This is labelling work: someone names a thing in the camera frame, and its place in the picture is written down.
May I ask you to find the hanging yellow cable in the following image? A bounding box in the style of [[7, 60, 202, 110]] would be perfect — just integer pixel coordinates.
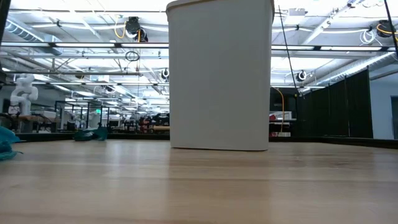
[[273, 86, 285, 134]]

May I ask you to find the silver ventilation duct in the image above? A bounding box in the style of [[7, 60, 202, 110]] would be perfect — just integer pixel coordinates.
[[4, 19, 63, 57], [312, 51, 398, 87]]

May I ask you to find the small teal cloth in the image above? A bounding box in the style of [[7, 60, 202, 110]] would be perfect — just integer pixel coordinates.
[[73, 126, 109, 142]]

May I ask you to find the black rig light bar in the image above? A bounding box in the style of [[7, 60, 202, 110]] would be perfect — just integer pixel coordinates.
[[0, 41, 398, 52]]

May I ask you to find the wooden workbench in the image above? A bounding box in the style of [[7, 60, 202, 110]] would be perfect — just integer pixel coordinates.
[[0, 113, 62, 134]]

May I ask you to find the large teal cloth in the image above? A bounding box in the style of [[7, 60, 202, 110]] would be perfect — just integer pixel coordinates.
[[0, 125, 23, 162]]

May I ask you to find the white box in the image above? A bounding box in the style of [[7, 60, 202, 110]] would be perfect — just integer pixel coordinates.
[[269, 110, 293, 121]]

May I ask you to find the black partition wall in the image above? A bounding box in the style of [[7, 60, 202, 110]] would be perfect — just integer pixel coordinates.
[[295, 67, 374, 139]]

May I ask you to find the workbench with dark equipment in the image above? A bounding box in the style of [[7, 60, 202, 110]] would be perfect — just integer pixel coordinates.
[[123, 112, 170, 134]]

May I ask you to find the black aluminium rig frame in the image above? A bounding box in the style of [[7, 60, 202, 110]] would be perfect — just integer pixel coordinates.
[[14, 132, 398, 149]]

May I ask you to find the blue door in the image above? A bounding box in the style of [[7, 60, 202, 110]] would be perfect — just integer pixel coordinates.
[[390, 95, 398, 140]]

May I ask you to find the black ceiling cable reel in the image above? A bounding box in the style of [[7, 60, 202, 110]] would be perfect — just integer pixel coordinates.
[[125, 16, 149, 43], [375, 19, 398, 39]]

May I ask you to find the white plastic trash bin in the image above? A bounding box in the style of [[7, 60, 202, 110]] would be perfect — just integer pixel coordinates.
[[165, 0, 275, 152]]

